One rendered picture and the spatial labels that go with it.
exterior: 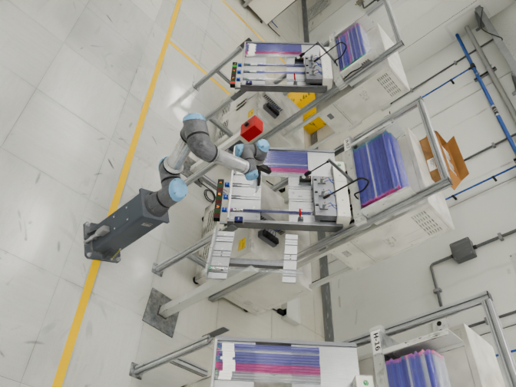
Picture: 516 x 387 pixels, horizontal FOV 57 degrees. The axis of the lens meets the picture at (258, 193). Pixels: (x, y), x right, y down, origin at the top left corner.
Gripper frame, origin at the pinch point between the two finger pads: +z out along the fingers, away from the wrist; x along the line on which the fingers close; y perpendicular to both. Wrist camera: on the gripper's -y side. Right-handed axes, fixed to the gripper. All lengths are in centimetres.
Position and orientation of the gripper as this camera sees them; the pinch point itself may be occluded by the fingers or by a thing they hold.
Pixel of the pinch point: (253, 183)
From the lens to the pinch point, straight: 296.5
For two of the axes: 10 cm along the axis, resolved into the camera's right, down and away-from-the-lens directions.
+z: -2.4, 6.4, 7.3
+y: -9.2, 1.0, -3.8
